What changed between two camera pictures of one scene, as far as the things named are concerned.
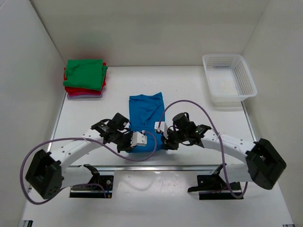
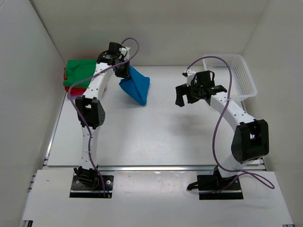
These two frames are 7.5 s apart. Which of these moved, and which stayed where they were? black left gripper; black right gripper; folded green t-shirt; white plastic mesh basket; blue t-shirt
Moved: black left gripper; black right gripper; blue t-shirt
Stayed: white plastic mesh basket; folded green t-shirt
